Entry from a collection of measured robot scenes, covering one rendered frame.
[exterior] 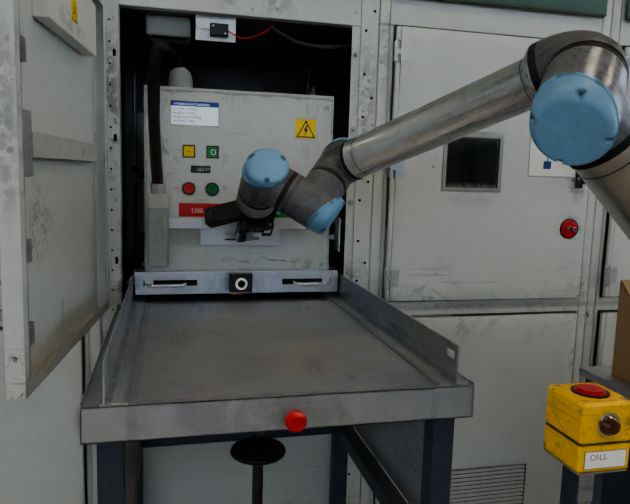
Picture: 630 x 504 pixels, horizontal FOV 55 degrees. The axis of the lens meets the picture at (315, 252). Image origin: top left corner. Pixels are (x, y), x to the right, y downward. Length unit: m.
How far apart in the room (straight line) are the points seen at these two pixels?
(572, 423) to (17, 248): 0.81
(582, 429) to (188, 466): 1.12
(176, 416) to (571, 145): 0.69
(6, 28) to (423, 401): 0.83
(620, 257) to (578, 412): 1.19
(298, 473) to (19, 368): 0.99
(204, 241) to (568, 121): 1.00
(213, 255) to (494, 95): 0.86
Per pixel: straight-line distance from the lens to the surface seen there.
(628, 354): 1.52
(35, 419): 1.69
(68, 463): 1.73
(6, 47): 0.98
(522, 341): 1.90
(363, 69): 1.66
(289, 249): 1.65
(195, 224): 1.57
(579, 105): 0.90
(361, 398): 1.00
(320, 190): 1.26
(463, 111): 1.13
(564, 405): 0.92
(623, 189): 0.98
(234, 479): 1.78
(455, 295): 1.76
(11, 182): 0.97
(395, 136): 1.22
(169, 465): 1.74
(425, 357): 1.15
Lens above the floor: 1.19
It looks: 7 degrees down
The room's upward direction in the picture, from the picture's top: 2 degrees clockwise
